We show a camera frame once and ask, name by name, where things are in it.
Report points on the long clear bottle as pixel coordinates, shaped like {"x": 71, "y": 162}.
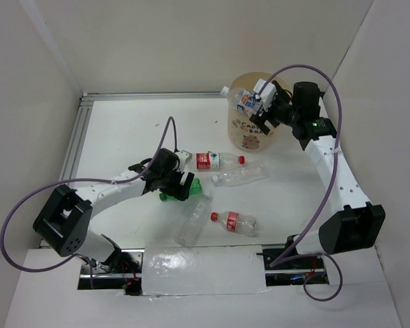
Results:
{"x": 194, "y": 216}

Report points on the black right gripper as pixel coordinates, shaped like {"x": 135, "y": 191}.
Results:
{"x": 260, "y": 119}

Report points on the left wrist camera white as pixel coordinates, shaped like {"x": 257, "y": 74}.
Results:
{"x": 184, "y": 158}

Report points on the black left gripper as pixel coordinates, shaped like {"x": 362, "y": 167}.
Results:
{"x": 179, "y": 191}

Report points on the aluminium frame rail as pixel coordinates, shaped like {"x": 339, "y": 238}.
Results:
{"x": 113, "y": 131}

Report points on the beige capybara bin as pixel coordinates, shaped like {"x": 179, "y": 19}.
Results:
{"x": 242, "y": 133}

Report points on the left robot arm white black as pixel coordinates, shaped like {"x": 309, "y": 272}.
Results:
{"x": 64, "y": 221}

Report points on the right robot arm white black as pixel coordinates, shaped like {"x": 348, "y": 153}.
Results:
{"x": 355, "y": 222}

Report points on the white tape sheet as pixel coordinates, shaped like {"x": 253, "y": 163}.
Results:
{"x": 181, "y": 271}

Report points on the red white label bottle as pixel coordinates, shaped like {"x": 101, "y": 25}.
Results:
{"x": 215, "y": 161}

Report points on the blue orange label bottle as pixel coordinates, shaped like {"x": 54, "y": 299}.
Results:
{"x": 242, "y": 100}

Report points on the green plastic bottle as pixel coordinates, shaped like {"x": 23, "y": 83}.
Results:
{"x": 195, "y": 189}

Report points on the clear bottle white cap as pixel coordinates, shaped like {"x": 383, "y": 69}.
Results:
{"x": 241, "y": 175}

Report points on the red label cola bottle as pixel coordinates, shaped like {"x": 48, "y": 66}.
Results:
{"x": 235, "y": 222}

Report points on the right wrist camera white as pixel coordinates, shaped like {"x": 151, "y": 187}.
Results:
{"x": 266, "y": 91}

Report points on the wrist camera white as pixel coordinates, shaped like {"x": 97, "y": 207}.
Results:
{"x": 184, "y": 158}
{"x": 266, "y": 91}

